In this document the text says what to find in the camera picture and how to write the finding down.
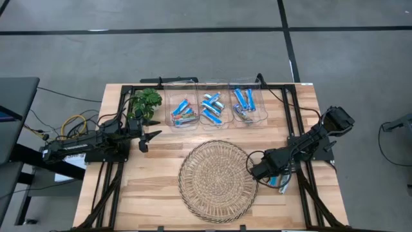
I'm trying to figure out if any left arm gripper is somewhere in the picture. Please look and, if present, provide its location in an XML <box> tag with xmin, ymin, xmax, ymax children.
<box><xmin>127</xmin><ymin>117</ymin><xmax>163</xmax><ymax>145</ymax></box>

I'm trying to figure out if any dark blue brown granola bar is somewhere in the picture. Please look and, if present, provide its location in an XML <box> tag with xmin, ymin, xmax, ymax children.
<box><xmin>233</xmin><ymin>103</ymin><xmax>254</xmax><ymax>124</ymax></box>

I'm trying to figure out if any green potted plant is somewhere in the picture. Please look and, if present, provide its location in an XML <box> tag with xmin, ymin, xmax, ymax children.
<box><xmin>127</xmin><ymin>87</ymin><xmax>164</xmax><ymax>121</ymax></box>

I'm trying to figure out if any clear plastic bin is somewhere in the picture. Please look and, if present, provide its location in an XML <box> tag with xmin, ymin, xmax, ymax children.
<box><xmin>228</xmin><ymin>76</ymin><xmax>268</xmax><ymax>125</ymax></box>
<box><xmin>162</xmin><ymin>79</ymin><xmax>200</xmax><ymax>133</ymax></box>
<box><xmin>196</xmin><ymin>79</ymin><xmax>234</xmax><ymax>127</ymax></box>

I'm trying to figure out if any round woven placemat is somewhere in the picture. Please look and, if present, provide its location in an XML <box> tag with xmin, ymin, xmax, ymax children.
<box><xmin>178</xmin><ymin>139</ymin><xmax>259</xmax><ymax>224</ymax></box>

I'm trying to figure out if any white paper box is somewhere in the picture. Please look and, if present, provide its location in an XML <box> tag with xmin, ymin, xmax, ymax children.
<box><xmin>53</xmin><ymin>154</ymin><xmax>90</xmax><ymax>183</ymax></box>

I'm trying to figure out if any dark desk crossbar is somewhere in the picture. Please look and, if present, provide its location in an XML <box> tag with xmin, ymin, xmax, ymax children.
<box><xmin>9</xmin><ymin>143</ymin><xmax>87</xmax><ymax>181</ymax></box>

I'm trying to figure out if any grey metal stand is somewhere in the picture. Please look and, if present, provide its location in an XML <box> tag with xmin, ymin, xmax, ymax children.
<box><xmin>381</xmin><ymin>112</ymin><xmax>412</xmax><ymax>133</ymax></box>

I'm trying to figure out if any grey desk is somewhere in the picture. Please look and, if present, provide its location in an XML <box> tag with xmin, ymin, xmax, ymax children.
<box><xmin>0</xmin><ymin>76</ymin><xmax>41</xmax><ymax>225</ymax></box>

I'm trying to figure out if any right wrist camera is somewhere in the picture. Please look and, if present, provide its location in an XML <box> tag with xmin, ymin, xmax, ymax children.
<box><xmin>250</xmin><ymin>160</ymin><xmax>274</xmax><ymax>180</ymax></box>

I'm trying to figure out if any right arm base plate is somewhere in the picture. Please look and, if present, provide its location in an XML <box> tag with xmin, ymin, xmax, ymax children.
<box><xmin>287</xmin><ymin>135</ymin><xmax>335</xmax><ymax>162</ymax></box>

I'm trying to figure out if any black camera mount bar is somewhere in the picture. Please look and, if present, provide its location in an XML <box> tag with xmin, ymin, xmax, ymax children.
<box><xmin>139</xmin><ymin>76</ymin><xmax>200</xmax><ymax>84</ymax></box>

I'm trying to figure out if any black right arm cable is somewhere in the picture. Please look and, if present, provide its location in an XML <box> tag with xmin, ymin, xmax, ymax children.
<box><xmin>262</xmin><ymin>73</ymin><xmax>323</xmax><ymax>122</ymax></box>

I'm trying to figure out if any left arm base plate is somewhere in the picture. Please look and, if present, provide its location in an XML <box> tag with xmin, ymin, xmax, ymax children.
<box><xmin>84</xmin><ymin>141</ymin><xmax>132</xmax><ymax>164</ymax></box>

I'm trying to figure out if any yellow cable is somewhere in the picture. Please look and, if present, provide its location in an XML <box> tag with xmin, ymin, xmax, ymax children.
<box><xmin>60</xmin><ymin>114</ymin><xmax>88</xmax><ymax>138</ymax></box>

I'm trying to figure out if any black floor cable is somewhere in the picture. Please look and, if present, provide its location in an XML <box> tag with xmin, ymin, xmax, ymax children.
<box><xmin>36</xmin><ymin>86</ymin><xmax>102</xmax><ymax>104</ymax></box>
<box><xmin>377</xmin><ymin>121</ymin><xmax>412</xmax><ymax>168</ymax></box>

